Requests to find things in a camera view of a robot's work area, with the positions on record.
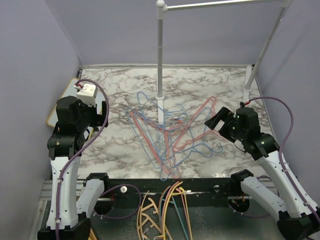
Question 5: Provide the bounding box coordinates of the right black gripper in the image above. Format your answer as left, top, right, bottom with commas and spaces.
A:
205, 106, 247, 143

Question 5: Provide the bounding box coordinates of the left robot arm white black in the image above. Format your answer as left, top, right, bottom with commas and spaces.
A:
37, 96, 111, 240

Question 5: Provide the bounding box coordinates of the yellow plastic hanger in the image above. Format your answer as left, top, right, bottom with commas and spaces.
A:
168, 188, 189, 240

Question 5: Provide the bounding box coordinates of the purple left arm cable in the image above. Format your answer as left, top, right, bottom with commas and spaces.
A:
54, 78, 110, 240

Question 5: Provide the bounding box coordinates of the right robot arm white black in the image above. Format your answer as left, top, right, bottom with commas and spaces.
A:
204, 106, 320, 240

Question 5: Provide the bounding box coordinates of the teal plastic hanger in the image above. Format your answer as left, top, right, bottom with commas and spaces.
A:
169, 197, 189, 240

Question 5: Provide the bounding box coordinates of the tan plastic hanger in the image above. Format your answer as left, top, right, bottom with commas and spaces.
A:
136, 197, 163, 240

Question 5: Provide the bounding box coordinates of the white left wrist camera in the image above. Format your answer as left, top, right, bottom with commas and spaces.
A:
74, 83, 98, 107

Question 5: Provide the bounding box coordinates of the black front rail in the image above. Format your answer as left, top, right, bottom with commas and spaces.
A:
94, 174, 250, 214

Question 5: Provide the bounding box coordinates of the white clothes rack frame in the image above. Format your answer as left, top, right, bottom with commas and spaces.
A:
155, 0, 291, 125

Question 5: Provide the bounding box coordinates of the small yellow-framed whiteboard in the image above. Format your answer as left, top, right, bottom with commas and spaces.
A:
46, 77, 79, 128

